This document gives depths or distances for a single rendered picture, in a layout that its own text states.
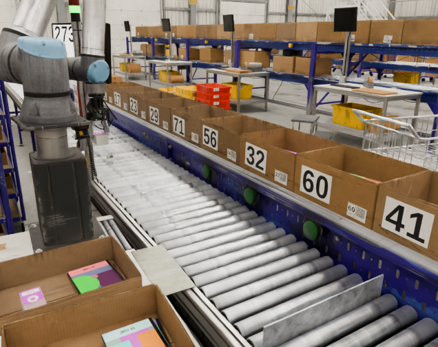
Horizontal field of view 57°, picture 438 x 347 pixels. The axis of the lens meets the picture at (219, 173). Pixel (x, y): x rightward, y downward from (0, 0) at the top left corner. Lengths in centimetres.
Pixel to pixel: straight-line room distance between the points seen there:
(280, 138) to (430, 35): 473
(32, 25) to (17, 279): 88
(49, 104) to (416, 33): 584
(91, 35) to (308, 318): 124
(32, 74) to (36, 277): 65
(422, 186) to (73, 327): 122
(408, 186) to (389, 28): 559
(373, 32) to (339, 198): 579
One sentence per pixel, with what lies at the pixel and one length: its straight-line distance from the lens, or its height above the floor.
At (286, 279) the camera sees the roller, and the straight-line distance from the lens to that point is 138.
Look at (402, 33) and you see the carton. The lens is 686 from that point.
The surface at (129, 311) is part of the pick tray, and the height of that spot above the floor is 78.
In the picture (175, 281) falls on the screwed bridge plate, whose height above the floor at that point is 75.
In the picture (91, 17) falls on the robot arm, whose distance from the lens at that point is 167.
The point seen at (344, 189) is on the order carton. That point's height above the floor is 99.
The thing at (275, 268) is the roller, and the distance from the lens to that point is 143.
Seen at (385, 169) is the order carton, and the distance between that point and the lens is 173.
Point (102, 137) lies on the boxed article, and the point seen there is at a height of 105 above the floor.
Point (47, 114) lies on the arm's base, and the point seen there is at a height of 124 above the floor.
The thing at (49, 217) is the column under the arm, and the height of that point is 87.
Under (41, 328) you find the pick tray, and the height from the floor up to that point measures 81.
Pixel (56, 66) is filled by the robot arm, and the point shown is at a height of 139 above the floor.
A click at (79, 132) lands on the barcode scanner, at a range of 214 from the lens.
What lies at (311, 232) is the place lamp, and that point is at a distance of 154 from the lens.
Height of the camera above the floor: 150
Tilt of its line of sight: 19 degrees down
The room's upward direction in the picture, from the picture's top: 1 degrees clockwise
